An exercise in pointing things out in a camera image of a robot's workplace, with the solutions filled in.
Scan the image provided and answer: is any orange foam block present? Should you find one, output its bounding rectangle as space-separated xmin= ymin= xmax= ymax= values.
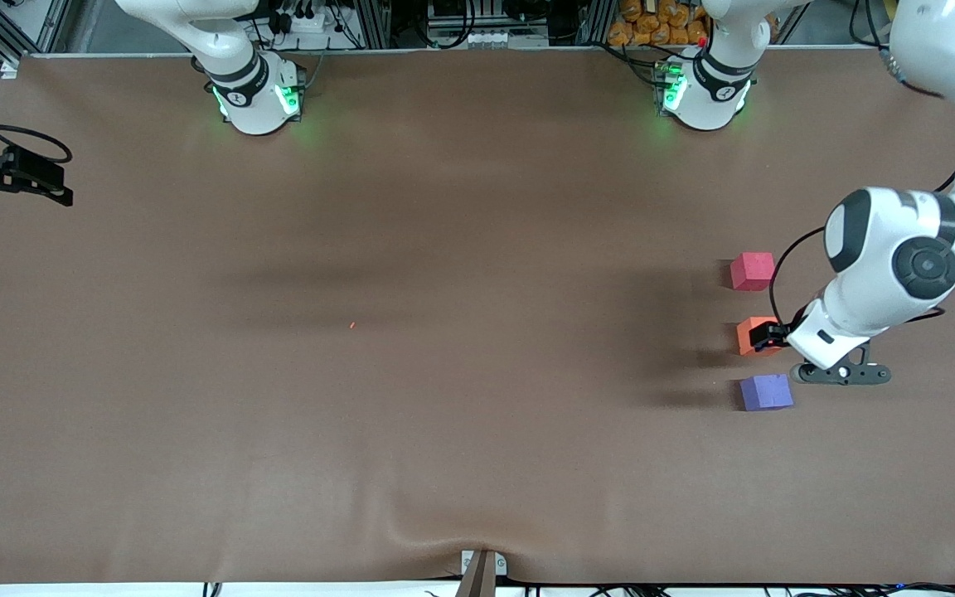
xmin=736 ymin=317 xmax=781 ymax=357

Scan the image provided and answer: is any purple foam block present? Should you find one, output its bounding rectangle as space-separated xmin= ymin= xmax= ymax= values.
xmin=739 ymin=373 xmax=795 ymax=412

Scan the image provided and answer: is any red foam block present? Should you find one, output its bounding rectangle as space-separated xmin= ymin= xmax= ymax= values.
xmin=730 ymin=251 xmax=777 ymax=292

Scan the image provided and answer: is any brown table cloth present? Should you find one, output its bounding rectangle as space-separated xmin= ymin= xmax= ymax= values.
xmin=0 ymin=47 xmax=955 ymax=585

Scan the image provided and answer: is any white power strip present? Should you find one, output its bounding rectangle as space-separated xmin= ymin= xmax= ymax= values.
xmin=273 ymin=4 xmax=339 ymax=36

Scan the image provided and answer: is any orange bumpy bundle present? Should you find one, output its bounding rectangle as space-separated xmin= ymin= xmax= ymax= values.
xmin=608 ymin=0 xmax=709 ymax=47

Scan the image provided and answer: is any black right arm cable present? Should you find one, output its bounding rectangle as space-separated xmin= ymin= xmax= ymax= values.
xmin=0 ymin=99 xmax=74 ymax=164

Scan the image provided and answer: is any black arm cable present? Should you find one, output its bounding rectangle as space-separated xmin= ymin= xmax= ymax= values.
xmin=770 ymin=228 xmax=828 ymax=328
xmin=0 ymin=99 xmax=74 ymax=164

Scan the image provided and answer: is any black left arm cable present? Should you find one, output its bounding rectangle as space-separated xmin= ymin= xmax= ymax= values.
xmin=770 ymin=228 xmax=828 ymax=328

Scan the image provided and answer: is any aluminium frame post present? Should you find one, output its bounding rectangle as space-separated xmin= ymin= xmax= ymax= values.
xmin=585 ymin=0 xmax=616 ymax=46
xmin=359 ymin=0 xmax=392 ymax=49

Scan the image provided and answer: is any metal table clamp bracket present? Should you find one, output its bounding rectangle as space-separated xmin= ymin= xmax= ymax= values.
xmin=461 ymin=550 xmax=507 ymax=577

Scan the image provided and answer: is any brown strap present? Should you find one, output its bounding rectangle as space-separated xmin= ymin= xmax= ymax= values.
xmin=454 ymin=551 xmax=499 ymax=597

